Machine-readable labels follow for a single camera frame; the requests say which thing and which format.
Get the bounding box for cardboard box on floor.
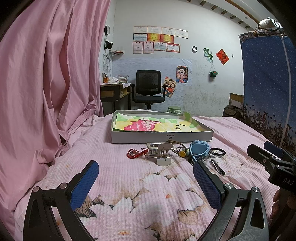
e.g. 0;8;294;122
229;93;244;109

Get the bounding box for dark bag on floor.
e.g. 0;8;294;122
222;105;242;120

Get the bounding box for anime character poster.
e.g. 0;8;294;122
176;65;188;84

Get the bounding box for black office chair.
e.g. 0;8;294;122
130;70;167;109

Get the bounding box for green hanging pouch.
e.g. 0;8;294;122
209;62;218;78

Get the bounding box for wooden desk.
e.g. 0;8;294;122
100;83;132;116

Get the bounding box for wall certificates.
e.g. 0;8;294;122
132;26;189;54

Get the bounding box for pink curtain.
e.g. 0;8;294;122
1;1;110;233

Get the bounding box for stack of books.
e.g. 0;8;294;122
108;76;128;83

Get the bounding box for blue smart watch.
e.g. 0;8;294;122
189;140;210;165

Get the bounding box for red string bracelet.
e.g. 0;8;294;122
126;148;150;159

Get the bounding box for brown hair tie with beads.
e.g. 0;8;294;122
165;139;190;159

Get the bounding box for blue patterned wardrobe cover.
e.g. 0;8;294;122
239;31;295;154

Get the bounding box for right hand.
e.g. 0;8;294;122
270;189;296;219

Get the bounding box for round wall clock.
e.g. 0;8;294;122
104;25;110;36

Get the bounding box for white shallow cardboard box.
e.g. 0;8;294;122
111;110;214;144

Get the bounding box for black hair tie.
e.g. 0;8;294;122
209;147;227;158

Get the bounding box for beige hair claw clip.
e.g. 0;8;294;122
145;142;173;167

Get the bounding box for green plastic stool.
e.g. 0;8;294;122
167;106;182;113

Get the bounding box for red paper square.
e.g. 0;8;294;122
216;49;229;65

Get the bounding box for cartoon family poster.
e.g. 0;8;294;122
162;76;177;98

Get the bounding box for pink floral bed quilt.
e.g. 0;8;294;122
14;113;280;241

